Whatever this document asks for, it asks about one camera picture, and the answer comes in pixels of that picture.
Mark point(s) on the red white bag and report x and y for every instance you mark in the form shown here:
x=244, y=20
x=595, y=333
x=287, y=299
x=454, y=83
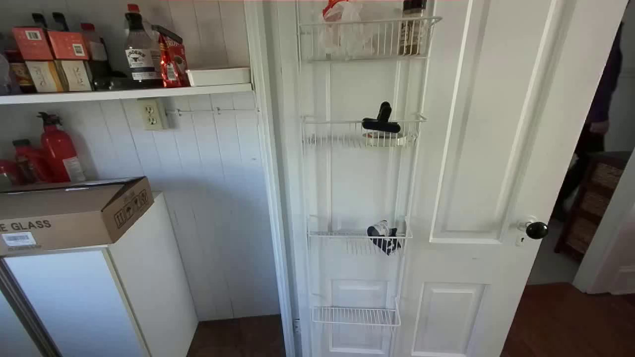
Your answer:
x=337, y=10

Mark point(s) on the red tan carton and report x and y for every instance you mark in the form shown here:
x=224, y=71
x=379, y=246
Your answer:
x=69, y=45
x=31, y=45

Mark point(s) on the red fire extinguisher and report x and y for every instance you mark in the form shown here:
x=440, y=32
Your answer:
x=59, y=151

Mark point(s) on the white wall shelf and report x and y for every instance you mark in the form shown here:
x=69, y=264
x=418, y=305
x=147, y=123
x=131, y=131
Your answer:
x=131, y=93

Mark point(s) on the dark bottle with red cap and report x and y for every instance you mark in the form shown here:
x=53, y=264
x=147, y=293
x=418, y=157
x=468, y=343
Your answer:
x=95, y=55

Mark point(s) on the black white patterned item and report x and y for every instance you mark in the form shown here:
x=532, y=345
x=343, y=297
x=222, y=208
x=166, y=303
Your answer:
x=385, y=238

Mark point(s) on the black door knob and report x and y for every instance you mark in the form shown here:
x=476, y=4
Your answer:
x=535, y=230

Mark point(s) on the brown cardboard box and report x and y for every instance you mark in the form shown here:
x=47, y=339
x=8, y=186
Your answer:
x=65, y=210

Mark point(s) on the brown wooden dresser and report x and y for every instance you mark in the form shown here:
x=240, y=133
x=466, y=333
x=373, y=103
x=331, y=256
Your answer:
x=587, y=204

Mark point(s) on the white flat box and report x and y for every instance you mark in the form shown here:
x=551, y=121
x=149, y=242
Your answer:
x=218, y=75

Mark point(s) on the black capped bottle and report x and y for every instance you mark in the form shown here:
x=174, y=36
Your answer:
x=37, y=20
x=59, y=20

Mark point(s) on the orange round object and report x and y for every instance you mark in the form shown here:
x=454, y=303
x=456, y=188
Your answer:
x=389, y=139

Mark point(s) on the beige wall outlet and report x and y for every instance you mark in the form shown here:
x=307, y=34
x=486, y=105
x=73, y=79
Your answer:
x=152, y=115

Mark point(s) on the white cabinet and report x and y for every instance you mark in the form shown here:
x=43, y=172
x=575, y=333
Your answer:
x=79, y=297

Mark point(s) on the person in dark clothes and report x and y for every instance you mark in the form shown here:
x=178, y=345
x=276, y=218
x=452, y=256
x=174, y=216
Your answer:
x=597, y=99

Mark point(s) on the clear labelled liquor bottle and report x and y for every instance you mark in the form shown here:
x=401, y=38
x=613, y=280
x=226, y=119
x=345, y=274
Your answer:
x=139, y=51

